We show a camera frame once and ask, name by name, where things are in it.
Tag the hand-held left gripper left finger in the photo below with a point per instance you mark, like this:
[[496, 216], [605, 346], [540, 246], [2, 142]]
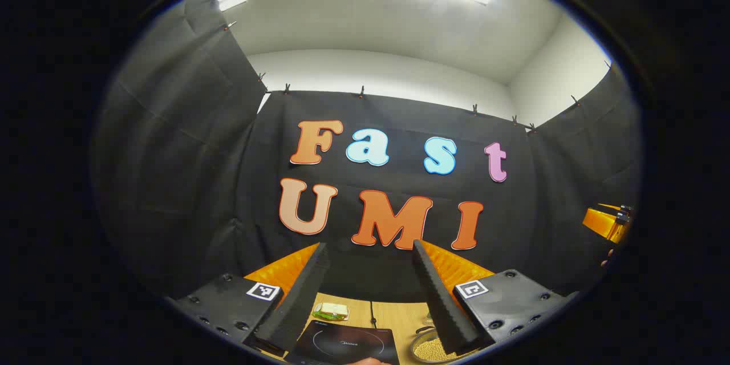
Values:
[[302, 302]]

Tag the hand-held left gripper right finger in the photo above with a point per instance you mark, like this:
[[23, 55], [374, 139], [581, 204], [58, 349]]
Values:
[[442, 302]]

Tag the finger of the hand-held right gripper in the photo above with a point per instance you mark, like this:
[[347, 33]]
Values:
[[604, 222]]

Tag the stainless steel pot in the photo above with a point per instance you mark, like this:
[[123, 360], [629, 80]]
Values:
[[415, 348]]

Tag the black induction cooktop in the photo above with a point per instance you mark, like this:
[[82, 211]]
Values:
[[342, 345]]

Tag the sandwich with lettuce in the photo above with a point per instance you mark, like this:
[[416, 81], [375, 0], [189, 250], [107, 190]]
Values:
[[331, 312]]

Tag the pile of soybeans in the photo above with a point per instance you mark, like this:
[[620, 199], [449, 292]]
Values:
[[433, 349]]

